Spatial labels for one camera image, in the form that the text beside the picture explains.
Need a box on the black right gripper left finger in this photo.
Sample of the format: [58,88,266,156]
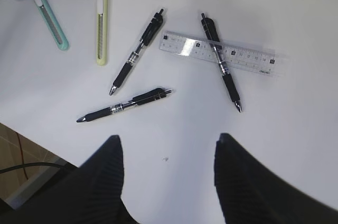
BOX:
[1,135,137,223]

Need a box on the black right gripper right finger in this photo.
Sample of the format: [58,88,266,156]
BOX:
[214,133,337,223]

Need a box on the black gel pen front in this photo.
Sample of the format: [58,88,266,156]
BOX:
[76,88,173,123]

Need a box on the clear plastic ruler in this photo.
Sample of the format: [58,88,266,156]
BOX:
[159,31,283,76]

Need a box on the black gel pen on ruler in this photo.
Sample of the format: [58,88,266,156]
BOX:
[201,13,242,113]

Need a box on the black gel pen middle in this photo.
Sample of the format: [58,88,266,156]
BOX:
[109,8,164,96]

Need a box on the yellow utility knife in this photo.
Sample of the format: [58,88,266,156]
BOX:
[96,0,108,66]

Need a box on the teal utility knife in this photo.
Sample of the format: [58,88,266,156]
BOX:
[34,0,69,51]

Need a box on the black cable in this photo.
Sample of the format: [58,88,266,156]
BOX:
[0,162,62,174]

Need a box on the red cable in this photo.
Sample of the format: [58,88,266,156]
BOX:
[13,131,29,180]

